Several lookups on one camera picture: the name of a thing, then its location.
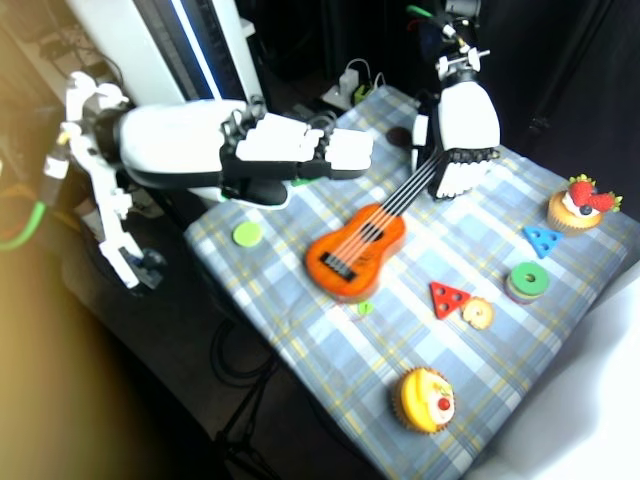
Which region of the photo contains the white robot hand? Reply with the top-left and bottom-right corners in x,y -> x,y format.
411,79 -> 502,202
118,98 -> 375,209

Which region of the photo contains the orange toy ukulele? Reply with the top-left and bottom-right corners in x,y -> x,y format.
304,148 -> 447,304

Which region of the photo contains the white robot body column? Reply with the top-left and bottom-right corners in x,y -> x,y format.
64,0 -> 292,211

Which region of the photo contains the green sandwich cookie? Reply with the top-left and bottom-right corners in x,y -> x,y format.
231,221 -> 264,248

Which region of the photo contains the white power strip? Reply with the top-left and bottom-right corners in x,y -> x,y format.
321,58 -> 387,109

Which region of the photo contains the blue triangle block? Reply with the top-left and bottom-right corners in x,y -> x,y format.
522,224 -> 566,260

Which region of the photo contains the strawberry cupcake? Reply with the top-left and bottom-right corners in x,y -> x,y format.
546,173 -> 624,237

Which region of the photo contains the stacked coloured rings toy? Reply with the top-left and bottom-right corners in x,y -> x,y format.
504,260 -> 551,306

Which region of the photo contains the red triangle block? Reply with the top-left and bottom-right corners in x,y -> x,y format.
429,281 -> 473,321

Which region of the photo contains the blue plaid tablecloth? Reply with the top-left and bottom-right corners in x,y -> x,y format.
183,84 -> 630,480

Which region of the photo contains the yellow fruit cupcake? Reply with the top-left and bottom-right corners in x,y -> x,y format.
391,366 -> 458,435

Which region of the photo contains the green cable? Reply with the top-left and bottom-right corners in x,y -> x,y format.
0,198 -> 47,252

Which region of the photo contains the black floor cable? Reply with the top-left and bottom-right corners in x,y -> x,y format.
208,317 -> 281,384

